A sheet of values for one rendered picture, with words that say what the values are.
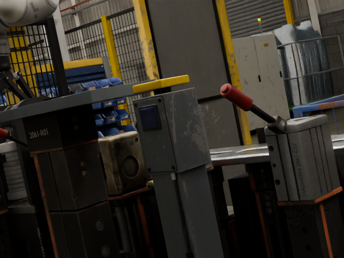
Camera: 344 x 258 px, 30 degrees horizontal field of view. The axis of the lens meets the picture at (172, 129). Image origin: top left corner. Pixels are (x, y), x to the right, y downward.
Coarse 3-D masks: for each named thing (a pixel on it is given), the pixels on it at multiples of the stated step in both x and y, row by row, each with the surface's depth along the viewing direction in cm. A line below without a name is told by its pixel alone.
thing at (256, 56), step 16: (240, 48) 1313; (256, 48) 1353; (272, 48) 1394; (240, 64) 1307; (256, 64) 1347; (272, 64) 1387; (240, 80) 1301; (256, 80) 1341; (272, 80) 1381; (256, 96) 1335; (272, 96) 1375; (272, 112) 1369; (288, 112) 1411
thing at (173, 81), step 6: (168, 78) 90; (174, 78) 90; (180, 78) 91; (186, 78) 92; (138, 84) 92; (144, 84) 91; (150, 84) 90; (156, 84) 89; (162, 84) 89; (168, 84) 89; (174, 84) 90; (138, 90) 92; (144, 90) 91; (150, 90) 90; (156, 90) 92; (162, 90) 91; (168, 90) 92
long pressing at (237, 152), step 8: (336, 136) 119; (256, 144) 133; (264, 144) 130; (336, 144) 107; (216, 152) 134; (224, 152) 133; (232, 152) 128; (240, 152) 125; (248, 152) 122; (256, 152) 119; (264, 152) 114; (336, 152) 102; (216, 160) 120; (224, 160) 119; (232, 160) 117; (240, 160) 116; (248, 160) 115; (256, 160) 114; (264, 160) 112
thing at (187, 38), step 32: (160, 0) 460; (192, 0) 487; (160, 32) 457; (192, 32) 482; (224, 32) 509; (160, 64) 454; (192, 64) 479; (224, 64) 508; (224, 128) 500; (224, 192) 493
